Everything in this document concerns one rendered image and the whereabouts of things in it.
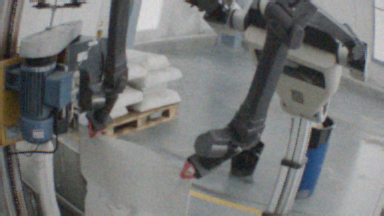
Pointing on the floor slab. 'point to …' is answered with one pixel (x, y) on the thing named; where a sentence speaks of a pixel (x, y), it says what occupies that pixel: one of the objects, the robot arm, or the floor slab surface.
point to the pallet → (141, 120)
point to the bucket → (247, 161)
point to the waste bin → (319, 141)
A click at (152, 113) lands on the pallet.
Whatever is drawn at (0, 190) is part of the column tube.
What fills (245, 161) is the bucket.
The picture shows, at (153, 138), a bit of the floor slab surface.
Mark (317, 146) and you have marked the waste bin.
